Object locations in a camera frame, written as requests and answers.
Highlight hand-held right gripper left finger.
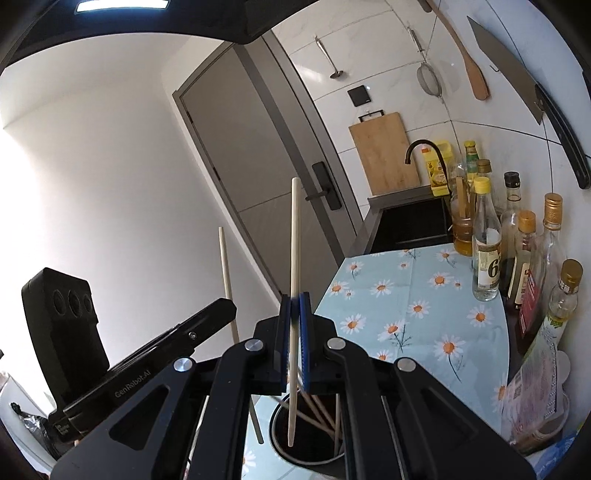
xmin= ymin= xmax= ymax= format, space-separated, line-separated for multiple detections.
xmin=51 ymin=293 xmax=293 ymax=480

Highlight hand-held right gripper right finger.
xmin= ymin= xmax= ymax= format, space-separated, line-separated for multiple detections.
xmin=298 ymin=292 xmax=536 ymax=480

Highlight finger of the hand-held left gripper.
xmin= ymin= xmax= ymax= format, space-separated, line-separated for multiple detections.
xmin=107 ymin=298 xmax=238 ymax=377

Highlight light bamboo chopstick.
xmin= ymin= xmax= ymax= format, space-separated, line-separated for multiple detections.
xmin=218 ymin=226 xmax=262 ymax=445
xmin=287 ymin=178 xmax=302 ymax=448

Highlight row of wooden chopsticks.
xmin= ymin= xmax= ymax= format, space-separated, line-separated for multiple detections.
xmin=295 ymin=390 xmax=345 ymax=455

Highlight black cylindrical utensil holder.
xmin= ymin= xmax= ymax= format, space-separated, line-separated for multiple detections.
xmin=268 ymin=391 xmax=346 ymax=466

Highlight blue daisy print tablecloth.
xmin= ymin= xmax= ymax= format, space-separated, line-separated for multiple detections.
xmin=240 ymin=244 xmax=511 ymax=480

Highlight dark kitchen sink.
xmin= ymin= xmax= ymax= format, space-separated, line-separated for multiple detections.
xmin=368 ymin=196 xmax=455 ymax=254

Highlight grey door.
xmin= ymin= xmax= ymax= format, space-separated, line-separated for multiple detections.
xmin=173 ymin=34 xmax=370 ymax=296

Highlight glass bottle amber liquid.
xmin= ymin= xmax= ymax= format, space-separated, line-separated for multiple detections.
xmin=450 ymin=161 xmax=477 ymax=257

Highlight clear bottle yellow cap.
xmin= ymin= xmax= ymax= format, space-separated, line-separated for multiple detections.
xmin=471 ymin=177 xmax=503 ymax=302

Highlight wooden cutting board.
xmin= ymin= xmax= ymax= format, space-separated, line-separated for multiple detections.
xmin=348 ymin=111 xmax=420 ymax=197

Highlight yellow plastic oil bottle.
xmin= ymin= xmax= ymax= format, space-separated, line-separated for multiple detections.
xmin=424 ymin=141 xmax=452 ymax=198

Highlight brown bottle gold cap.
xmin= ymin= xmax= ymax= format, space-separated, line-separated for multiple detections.
xmin=505 ymin=210 xmax=537 ymax=311

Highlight black faucet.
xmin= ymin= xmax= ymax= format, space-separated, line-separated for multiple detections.
xmin=405 ymin=139 xmax=452 ymax=197

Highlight oil bottle gold cap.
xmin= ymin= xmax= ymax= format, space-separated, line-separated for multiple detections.
xmin=531 ymin=259 xmax=584 ymax=370

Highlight tall clear bottle gold cap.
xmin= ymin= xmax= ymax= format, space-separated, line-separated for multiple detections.
xmin=521 ymin=193 xmax=567 ymax=354

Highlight hanging metal ladle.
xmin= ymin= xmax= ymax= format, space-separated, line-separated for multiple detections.
xmin=315 ymin=37 xmax=345 ymax=79

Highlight hanging metal strainer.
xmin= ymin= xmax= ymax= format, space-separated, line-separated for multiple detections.
xmin=407 ymin=27 xmax=445 ymax=99

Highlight hanging wooden spatula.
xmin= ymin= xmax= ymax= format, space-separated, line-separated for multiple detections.
xmin=418 ymin=0 xmax=491 ymax=101

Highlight black door lock handle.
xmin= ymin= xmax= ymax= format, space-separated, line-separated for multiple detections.
xmin=305 ymin=161 xmax=343 ymax=212

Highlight black wall switch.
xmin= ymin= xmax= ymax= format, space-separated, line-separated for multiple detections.
xmin=347 ymin=84 xmax=373 ymax=106

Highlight black-handled cleaver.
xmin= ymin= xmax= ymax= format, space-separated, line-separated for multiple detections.
xmin=466 ymin=16 xmax=591 ymax=190

